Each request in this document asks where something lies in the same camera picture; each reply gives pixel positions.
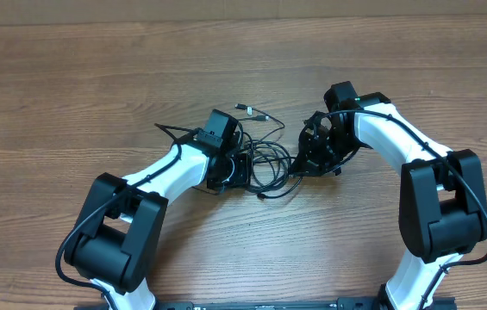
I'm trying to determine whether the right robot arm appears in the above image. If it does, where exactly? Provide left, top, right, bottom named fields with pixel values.
left=289, top=81, right=487, bottom=309

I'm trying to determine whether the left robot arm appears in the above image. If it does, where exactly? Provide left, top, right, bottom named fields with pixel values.
left=54, top=109, right=248, bottom=309

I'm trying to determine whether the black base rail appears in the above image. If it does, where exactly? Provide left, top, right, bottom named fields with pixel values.
left=74, top=295, right=458, bottom=310

